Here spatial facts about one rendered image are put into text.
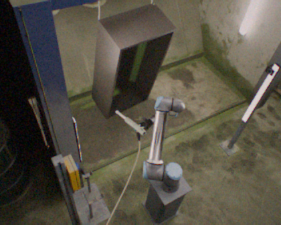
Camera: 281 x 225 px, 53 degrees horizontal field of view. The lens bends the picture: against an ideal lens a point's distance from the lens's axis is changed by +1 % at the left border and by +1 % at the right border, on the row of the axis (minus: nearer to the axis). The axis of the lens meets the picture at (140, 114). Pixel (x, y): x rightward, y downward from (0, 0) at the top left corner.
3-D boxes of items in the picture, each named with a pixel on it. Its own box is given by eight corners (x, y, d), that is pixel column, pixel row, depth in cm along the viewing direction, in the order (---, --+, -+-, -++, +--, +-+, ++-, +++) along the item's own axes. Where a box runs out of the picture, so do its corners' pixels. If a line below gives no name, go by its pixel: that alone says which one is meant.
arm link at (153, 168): (160, 183, 239) (174, 98, 231) (140, 181, 239) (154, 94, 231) (160, 178, 254) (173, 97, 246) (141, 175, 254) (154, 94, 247)
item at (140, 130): (148, 144, 295) (146, 129, 280) (144, 146, 293) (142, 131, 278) (120, 122, 325) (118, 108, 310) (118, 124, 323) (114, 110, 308)
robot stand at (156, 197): (178, 214, 307) (192, 189, 257) (156, 228, 295) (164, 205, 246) (164, 191, 322) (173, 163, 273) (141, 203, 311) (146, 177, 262)
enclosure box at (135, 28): (91, 97, 334) (98, 19, 232) (132, 79, 359) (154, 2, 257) (106, 119, 323) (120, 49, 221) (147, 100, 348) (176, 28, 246)
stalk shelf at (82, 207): (69, 195, 231) (69, 195, 229) (95, 183, 239) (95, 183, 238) (84, 230, 215) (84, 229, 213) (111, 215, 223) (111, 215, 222)
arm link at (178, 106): (188, 98, 234) (177, 108, 301) (173, 96, 234) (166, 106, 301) (186, 112, 233) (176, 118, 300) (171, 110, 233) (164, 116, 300)
